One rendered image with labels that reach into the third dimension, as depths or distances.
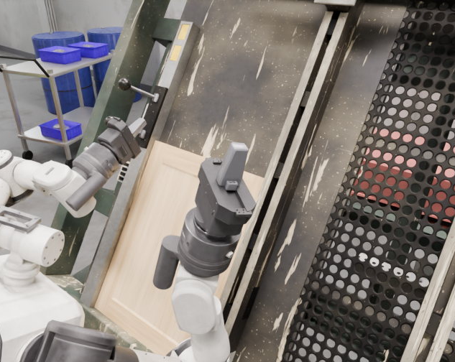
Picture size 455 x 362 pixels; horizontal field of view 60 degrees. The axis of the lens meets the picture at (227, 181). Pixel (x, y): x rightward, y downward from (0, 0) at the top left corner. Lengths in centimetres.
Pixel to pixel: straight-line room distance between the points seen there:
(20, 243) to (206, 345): 37
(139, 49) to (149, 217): 61
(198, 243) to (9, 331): 33
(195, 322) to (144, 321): 58
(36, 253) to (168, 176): 56
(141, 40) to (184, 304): 106
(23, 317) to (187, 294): 27
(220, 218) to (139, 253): 76
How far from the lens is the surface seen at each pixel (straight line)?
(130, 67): 148
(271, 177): 97
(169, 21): 151
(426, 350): 92
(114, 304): 132
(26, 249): 77
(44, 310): 76
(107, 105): 144
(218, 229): 54
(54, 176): 96
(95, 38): 597
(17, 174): 113
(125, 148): 102
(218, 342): 78
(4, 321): 73
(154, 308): 122
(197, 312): 66
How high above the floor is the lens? 185
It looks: 29 degrees down
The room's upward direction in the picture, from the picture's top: straight up
